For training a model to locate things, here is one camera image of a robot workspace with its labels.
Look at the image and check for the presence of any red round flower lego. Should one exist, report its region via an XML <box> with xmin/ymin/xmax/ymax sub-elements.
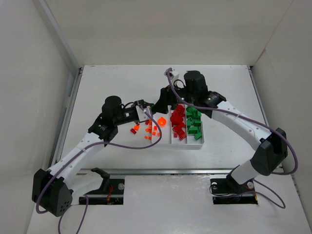
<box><xmin>170</xmin><ymin>115</ymin><xmax>183</xmax><ymax>126</ymax></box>

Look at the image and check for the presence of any dark red long lego brick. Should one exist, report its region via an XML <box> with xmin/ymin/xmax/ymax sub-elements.
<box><xmin>173</xmin><ymin>123</ymin><xmax>186</xmax><ymax>133</ymax></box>

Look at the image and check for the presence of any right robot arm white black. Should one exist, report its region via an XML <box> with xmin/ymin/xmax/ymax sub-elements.
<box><xmin>152</xmin><ymin>68</ymin><xmax>288</xmax><ymax>187</ymax></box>

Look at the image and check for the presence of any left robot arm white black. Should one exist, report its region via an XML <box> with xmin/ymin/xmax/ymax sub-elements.
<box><xmin>32</xmin><ymin>96</ymin><xmax>152</xmax><ymax>217</ymax></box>

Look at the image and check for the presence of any orange round lego piece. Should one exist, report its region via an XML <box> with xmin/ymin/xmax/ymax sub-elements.
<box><xmin>157</xmin><ymin>117</ymin><xmax>167</xmax><ymax>127</ymax></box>

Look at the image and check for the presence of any white three-compartment tray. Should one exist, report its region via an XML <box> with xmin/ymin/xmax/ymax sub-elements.
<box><xmin>145</xmin><ymin>104</ymin><xmax>204</xmax><ymax>150</ymax></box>

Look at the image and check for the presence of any green lego brick in tray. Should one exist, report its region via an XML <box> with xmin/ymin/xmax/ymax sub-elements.
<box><xmin>194</xmin><ymin>132</ymin><xmax>202</xmax><ymax>140</ymax></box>

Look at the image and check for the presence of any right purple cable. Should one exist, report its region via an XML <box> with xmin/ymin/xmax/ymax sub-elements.
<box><xmin>163</xmin><ymin>68</ymin><xmax>299</xmax><ymax>209</ymax></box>

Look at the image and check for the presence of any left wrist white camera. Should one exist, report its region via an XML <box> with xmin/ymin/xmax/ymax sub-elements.
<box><xmin>136</xmin><ymin>106</ymin><xmax>153</xmax><ymax>123</ymax></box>

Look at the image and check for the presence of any wrist white camera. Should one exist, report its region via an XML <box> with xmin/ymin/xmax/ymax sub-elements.
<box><xmin>136</xmin><ymin>106</ymin><xmax>153</xmax><ymax>123</ymax></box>
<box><xmin>164</xmin><ymin>68</ymin><xmax>179</xmax><ymax>83</ymax></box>

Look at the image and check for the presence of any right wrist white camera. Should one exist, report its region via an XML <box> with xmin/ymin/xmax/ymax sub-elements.
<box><xmin>164</xmin><ymin>68</ymin><xmax>179</xmax><ymax>83</ymax></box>

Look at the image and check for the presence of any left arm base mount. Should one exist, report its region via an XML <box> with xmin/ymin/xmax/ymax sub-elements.
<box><xmin>77</xmin><ymin>168</ymin><xmax>125</xmax><ymax>205</ymax></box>

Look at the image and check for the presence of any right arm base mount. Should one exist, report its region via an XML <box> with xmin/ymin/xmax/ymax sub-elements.
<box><xmin>209</xmin><ymin>177</ymin><xmax>258</xmax><ymax>205</ymax></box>

